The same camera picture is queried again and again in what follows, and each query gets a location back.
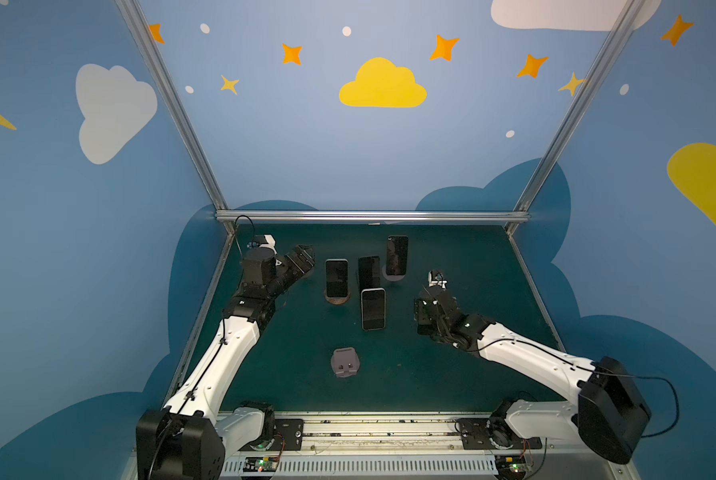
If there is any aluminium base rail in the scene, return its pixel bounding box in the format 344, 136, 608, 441
120, 411, 641, 480

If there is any back aluminium frame bar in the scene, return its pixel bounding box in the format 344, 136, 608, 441
215, 210, 530, 224

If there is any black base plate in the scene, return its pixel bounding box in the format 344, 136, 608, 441
455, 418, 543, 450
267, 418, 304, 452

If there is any grey phone stand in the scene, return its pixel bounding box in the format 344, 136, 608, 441
330, 347, 360, 378
382, 265, 405, 282

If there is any right aluminium frame post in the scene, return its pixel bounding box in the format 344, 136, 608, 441
505, 0, 646, 238

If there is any aluminium frame post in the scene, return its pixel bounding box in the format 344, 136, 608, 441
115, 0, 228, 213
505, 0, 646, 238

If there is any grey back right phone stand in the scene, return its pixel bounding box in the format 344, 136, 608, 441
382, 265, 405, 282

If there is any right controller board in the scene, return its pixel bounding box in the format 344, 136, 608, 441
494, 456, 530, 480

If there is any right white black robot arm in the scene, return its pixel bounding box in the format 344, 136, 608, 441
414, 285, 652, 464

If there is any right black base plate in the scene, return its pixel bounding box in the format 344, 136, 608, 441
455, 418, 543, 450

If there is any left aluminium frame post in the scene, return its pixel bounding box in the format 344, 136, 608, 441
115, 0, 228, 213

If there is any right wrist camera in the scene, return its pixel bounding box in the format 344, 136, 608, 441
428, 270, 448, 289

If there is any brown round phone stand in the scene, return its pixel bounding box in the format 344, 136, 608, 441
324, 291, 351, 305

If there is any grey front left phone stand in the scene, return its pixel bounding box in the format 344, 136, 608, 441
330, 347, 360, 378

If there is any controller board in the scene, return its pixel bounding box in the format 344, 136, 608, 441
494, 456, 530, 480
242, 457, 279, 474

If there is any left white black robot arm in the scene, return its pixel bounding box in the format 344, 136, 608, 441
136, 235, 316, 479

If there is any centre white-edged phone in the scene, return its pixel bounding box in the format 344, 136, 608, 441
360, 287, 386, 331

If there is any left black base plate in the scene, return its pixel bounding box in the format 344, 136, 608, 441
267, 418, 304, 452

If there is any left controller board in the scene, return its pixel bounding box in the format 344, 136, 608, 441
242, 457, 279, 474

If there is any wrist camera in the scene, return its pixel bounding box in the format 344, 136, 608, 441
428, 270, 448, 289
249, 234, 276, 251

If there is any black phone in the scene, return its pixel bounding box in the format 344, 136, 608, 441
385, 235, 409, 276
414, 298, 436, 336
358, 256, 381, 291
325, 259, 349, 297

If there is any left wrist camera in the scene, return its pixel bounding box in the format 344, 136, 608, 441
249, 234, 276, 251

